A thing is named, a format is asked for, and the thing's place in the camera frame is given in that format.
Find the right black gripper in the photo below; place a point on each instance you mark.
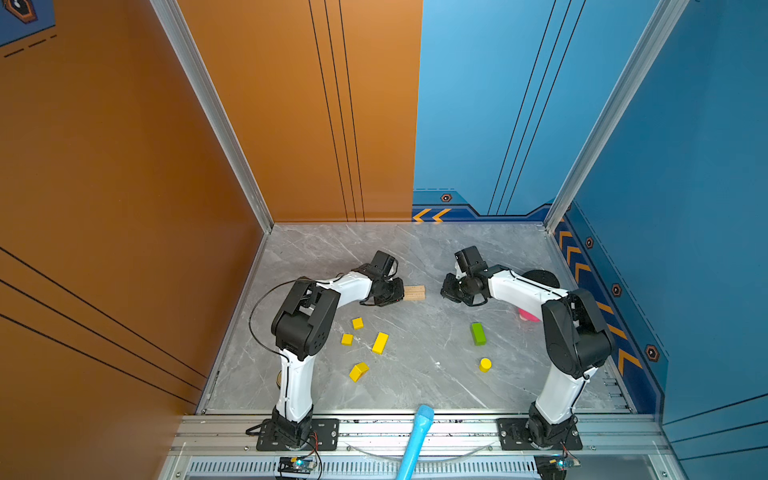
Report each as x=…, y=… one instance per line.
x=446, y=290

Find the aluminium front rail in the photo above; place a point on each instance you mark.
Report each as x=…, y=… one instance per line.
x=459, y=445

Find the yellow cylinder block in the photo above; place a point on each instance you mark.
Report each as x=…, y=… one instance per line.
x=485, y=365

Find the cyan tube pole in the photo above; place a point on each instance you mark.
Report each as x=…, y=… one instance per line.
x=422, y=421

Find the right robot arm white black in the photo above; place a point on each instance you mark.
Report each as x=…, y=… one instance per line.
x=578, y=340

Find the left circuit board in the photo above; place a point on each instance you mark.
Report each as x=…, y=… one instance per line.
x=305, y=467

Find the right circuit board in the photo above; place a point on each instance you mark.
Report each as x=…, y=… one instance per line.
x=555, y=468

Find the circuit board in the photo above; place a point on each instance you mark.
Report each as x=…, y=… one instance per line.
x=555, y=468
x=305, y=467

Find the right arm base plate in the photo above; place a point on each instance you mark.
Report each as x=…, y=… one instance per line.
x=537, y=434

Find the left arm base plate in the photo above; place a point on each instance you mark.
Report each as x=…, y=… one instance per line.
x=277, y=435

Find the green rectangular block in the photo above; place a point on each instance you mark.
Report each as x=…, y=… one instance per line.
x=478, y=334

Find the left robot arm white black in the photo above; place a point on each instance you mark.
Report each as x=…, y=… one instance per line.
x=301, y=328

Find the yellow block near front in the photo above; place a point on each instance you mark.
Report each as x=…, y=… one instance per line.
x=358, y=371

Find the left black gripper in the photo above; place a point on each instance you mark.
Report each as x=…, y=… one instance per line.
x=399, y=293

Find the yellow long block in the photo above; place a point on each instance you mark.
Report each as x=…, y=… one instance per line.
x=380, y=343

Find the plush doll pink black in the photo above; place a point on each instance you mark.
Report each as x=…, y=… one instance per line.
x=544, y=277

